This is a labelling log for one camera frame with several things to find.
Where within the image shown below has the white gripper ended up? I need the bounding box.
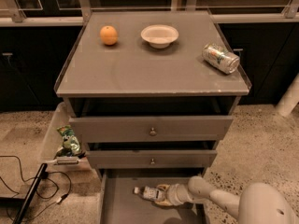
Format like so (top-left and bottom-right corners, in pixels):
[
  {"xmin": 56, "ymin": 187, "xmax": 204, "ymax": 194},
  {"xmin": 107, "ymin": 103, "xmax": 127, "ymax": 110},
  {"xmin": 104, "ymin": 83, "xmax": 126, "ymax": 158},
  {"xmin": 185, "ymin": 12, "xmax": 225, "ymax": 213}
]
[{"xmin": 154, "ymin": 184, "xmax": 192, "ymax": 206}]

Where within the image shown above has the clear plastic water bottle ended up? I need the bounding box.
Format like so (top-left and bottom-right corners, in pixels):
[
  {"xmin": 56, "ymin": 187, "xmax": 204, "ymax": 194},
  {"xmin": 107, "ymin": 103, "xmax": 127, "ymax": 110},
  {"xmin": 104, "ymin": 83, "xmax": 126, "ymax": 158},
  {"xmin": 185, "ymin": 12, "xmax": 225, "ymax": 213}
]
[{"xmin": 134, "ymin": 186, "xmax": 165, "ymax": 202}]

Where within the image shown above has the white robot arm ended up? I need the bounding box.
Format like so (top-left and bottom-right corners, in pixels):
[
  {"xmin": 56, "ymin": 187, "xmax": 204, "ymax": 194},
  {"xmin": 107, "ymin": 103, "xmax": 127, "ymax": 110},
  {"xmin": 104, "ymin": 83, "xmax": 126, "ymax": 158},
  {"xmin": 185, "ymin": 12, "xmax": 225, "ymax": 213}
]
[{"xmin": 154, "ymin": 176, "xmax": 299, "ymax": 224}]

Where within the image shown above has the grey bottom drawer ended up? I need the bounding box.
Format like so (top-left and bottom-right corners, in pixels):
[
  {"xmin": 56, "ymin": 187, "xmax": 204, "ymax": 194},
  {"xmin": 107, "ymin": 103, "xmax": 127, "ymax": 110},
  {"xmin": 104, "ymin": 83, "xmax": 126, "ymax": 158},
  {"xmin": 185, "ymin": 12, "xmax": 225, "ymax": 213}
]
[{"xmin": 99, "ymin": 169, "xmax": 208, "ymax": 224}]

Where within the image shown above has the grey drawer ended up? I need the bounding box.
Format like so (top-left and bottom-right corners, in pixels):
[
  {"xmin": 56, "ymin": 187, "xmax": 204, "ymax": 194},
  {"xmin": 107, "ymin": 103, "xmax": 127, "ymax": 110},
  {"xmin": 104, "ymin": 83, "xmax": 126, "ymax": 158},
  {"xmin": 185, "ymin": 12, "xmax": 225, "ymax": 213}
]
[
  {"xmin": 69, "ymin": 116, "xmax": 233, "ymax": 143},
  {"xmin": 99, "ymin": 169, "xmax": 208, "ymax": 224},
  {"xmin": 87, "ymin": 150, "xmax": 217, "ymax": 169}
]

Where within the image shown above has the grey middle drawer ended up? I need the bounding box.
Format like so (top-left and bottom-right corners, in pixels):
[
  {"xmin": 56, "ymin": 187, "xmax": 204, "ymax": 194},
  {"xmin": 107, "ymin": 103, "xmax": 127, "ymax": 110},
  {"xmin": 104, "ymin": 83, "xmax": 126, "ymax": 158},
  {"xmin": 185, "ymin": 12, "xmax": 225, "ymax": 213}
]
[{"xmin": 87, "ymin": 150, "xmax": 217, "ymax": 169}]

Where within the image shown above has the grey top drawer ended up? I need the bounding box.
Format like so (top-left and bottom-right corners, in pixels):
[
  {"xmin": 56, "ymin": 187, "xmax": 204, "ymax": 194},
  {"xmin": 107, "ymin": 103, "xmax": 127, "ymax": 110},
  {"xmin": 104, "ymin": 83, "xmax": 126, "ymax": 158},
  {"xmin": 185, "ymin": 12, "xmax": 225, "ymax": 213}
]
[{"xmin": 69, "ymin": 116, "xmax": 233, "ymax": 143}]

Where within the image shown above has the grey drawer cabinet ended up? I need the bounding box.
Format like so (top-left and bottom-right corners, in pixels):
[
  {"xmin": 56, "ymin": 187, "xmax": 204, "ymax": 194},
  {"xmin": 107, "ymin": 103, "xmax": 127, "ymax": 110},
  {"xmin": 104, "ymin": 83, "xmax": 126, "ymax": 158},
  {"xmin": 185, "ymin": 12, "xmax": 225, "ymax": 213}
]
[{"xmin": 53, "ymin": 10, "xmax": 252, "ymax": 224}]

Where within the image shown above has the green chip bag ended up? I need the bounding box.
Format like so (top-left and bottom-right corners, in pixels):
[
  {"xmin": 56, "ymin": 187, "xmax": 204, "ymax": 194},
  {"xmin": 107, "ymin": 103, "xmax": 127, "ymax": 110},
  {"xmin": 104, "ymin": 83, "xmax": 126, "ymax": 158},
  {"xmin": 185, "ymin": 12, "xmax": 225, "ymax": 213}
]
[{"xmin": 56, "ymin": 125, "xmax": 82, "ymax": 157}]

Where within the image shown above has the clear plastic bin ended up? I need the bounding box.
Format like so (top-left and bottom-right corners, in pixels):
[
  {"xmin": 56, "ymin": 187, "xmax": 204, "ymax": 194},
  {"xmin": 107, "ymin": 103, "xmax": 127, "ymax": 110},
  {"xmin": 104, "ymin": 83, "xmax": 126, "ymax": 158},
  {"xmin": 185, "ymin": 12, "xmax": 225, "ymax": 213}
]
[{"xmin": 40, "ymin": 103, "xmax": 91, "ymax": 172}]

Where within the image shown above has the black flat bar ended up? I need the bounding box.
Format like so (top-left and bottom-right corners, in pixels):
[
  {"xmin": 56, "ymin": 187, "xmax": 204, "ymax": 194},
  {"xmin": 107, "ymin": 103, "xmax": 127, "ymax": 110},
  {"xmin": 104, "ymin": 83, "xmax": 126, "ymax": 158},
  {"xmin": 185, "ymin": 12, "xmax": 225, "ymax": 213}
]
[{"xmin": 12, "ymin": 163, "xmax": 48, "ymax": 224}]

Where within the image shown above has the green soda can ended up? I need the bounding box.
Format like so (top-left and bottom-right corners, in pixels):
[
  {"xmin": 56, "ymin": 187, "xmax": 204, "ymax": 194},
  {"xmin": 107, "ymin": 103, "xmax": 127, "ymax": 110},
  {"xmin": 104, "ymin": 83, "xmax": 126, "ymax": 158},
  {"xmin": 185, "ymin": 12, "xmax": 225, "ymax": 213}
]
[{"xmin": 202, "ymin": 43, "xmax": 240, "ymax": 75}]

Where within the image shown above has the white bowl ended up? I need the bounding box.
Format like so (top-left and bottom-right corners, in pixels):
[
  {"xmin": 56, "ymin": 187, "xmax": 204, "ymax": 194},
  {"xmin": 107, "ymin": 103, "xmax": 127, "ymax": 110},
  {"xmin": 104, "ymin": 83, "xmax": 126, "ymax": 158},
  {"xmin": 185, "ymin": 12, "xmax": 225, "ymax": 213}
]
[{"xmin": 141, "ymin": 25, "xmax": 178, "ymax": 49}]

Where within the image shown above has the orange fruit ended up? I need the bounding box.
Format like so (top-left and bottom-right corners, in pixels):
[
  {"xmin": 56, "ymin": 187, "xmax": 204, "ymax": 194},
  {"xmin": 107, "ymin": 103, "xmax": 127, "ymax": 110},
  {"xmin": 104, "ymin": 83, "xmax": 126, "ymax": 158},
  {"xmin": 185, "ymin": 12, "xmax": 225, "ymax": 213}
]
[{"xmin": 100, "ymin": 26, "xmax": 118, "ymax": 46}]

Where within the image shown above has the black cable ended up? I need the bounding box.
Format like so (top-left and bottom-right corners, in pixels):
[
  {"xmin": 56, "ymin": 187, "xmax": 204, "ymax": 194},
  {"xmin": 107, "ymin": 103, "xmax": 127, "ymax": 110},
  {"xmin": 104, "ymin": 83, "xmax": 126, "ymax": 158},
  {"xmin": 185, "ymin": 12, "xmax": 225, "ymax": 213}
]
[{"xmin": 0, "ymin": 155, "xmax": 72, "ymax": 222}]

